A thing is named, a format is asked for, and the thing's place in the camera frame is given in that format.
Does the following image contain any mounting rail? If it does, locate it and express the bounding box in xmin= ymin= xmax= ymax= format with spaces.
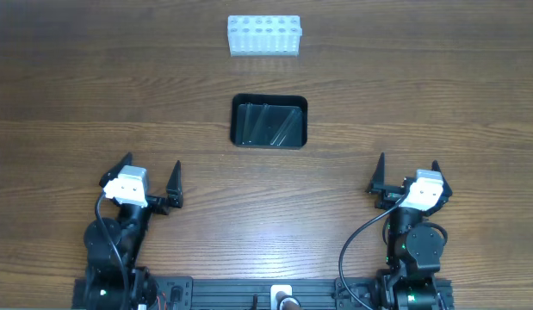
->
xmin=71 ymin=276 xmax=455 ymax=310

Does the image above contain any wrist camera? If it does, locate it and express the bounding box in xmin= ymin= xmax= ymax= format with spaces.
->
xmin=102 ymin=165 xmax=150 ymax=208
xmin=406 ymin=169 xmax=444 ymax=212

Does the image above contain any black cable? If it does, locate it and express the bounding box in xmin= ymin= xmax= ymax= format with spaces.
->
xmin=94 ymin=191 xmax=132 ymax=310
xmin=338 ymin=193 xmax=409 ymax=310

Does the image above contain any white test tube rack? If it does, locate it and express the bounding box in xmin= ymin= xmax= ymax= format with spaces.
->
xmin=226 ymin=15 xmax=303 ymax=58

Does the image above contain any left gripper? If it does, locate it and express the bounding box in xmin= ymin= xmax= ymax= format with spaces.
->
xmin=98 ymin=152 xmax=184 ymax=216

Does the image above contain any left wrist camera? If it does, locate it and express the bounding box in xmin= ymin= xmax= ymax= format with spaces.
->
xmin=102 ymin=165 xmax=150 ymax=208

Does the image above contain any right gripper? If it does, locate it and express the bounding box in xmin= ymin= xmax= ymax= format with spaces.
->
xmin=364 ymin=152 xmax=453 ymax=211

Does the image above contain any clear test tube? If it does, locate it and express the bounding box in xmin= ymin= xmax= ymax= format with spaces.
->
xmin=251 ymin=102 xmax=270 ymax=146
xmin=241 ymin=102 xmax=255 ymax=146
xmin=270 ymin=107 xmax=300 ymax=146
xmin=279 ymin=110 xmax=304 ymax=146

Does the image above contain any black tray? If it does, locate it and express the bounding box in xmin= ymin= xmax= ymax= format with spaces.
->
xmin=229 ymin=93 xmax=309 ymax=151

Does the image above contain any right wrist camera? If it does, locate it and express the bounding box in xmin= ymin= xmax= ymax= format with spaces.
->
xmin=406 ymin=169 xmax=444 ymax=212

